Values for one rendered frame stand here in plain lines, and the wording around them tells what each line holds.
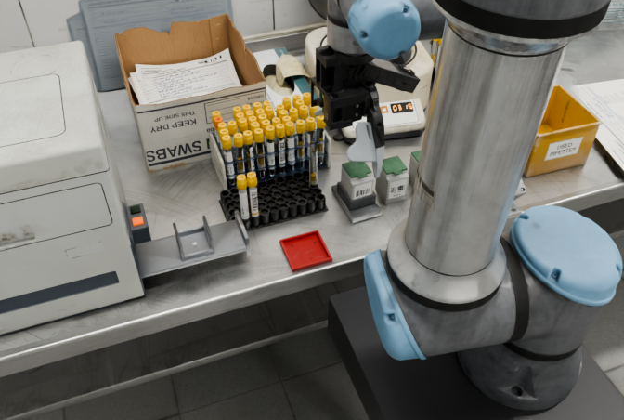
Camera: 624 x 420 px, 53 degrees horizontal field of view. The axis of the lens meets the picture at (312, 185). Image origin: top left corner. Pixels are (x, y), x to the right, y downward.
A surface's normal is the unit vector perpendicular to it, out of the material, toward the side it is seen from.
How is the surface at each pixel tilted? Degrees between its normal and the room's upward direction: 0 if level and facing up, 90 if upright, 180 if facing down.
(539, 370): 76
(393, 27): 90
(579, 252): 9
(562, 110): 90
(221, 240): 0
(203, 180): 0
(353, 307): 4
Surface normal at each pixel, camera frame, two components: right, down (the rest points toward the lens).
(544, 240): 0.15, -0.72
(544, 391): 0.15, 0.46
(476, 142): -0.29, 0.67
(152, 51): 0.36, 0.59
